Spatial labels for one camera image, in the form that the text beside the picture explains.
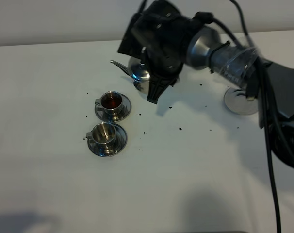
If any stainless steel teacup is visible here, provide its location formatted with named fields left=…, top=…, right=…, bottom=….
left=95, top=91, right=123, bottom=115
left=86, top=122, right=117, bottom=147

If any steel teapot saucer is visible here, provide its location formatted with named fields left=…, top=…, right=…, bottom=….
left=224, top=88, right=258, bottom=116

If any near stainless steel teacup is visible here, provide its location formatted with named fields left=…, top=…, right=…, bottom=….
left=86, top=122, right=117, bottom=147

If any steel cup saucer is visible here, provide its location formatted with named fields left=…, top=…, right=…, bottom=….
left=95, top=94, right=132, bottom=123
left=88, top=123, right=128, bottom=157

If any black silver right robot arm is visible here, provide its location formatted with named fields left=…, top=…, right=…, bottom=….
left=130, top=0, right=294, bottom=168

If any black right camera cable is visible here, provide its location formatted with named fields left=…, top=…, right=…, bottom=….
left=139, top=0, right=294, bottom=233

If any near steel cup saucer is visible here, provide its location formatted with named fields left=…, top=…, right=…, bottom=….
left=88, top=123, right=128, bottom=157

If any far steel cup saucer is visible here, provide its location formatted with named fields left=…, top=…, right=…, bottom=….
left=95, top=94, right=132, bottom=123

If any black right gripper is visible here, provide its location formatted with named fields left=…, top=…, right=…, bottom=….
left=132, top=0, right=203, bottom=104

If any stainless steel teapot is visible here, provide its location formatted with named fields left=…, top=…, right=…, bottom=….
left=110, top=57, right=151, bottom=94

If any far stainless steel teacup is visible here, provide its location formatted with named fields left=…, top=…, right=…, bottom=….
left=95, top=91, right=123, bottom=115

